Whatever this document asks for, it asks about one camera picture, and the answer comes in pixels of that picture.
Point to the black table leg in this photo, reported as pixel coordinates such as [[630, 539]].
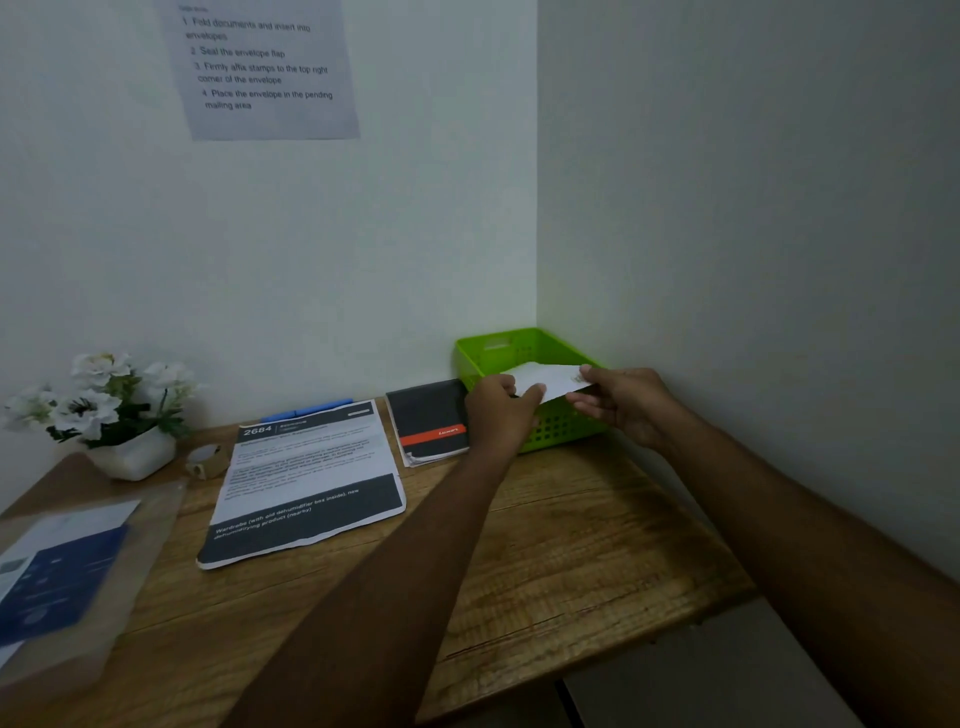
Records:
[[570, 709]]

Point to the person's right hand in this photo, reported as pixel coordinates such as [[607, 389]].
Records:
[[630, 405]]

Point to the black notebook with red label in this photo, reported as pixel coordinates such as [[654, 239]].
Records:
[[427, 409]]

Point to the blue and white leaflet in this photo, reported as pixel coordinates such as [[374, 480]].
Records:
[[60, 585]]

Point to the clear plastic sheet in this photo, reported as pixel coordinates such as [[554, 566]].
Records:
[[150, 525]]

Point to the person's left hand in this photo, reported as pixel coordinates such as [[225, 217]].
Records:
[[495, 420]]

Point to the white paper wall notice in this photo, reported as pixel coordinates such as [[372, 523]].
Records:
[[262, 120]]

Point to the white envelope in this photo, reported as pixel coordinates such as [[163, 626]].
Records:
[[551, 379]]

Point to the blue pen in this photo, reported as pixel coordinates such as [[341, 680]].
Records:
[[307, 410]]

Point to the green plastic basket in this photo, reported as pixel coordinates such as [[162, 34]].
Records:
[[495, 352]]

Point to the white potted artificial flowers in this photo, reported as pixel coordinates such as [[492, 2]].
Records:
[[135, 457]]

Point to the plain white paper sheet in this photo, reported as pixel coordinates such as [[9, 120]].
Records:
[[82, 525]]

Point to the stack of printed documents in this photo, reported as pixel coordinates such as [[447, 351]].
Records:
[[300, 465]]

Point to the person's left forearm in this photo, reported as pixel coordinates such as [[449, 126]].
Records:
[[375, 600]]

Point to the person's right forearm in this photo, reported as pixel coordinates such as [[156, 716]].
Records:
[[787, 540]]

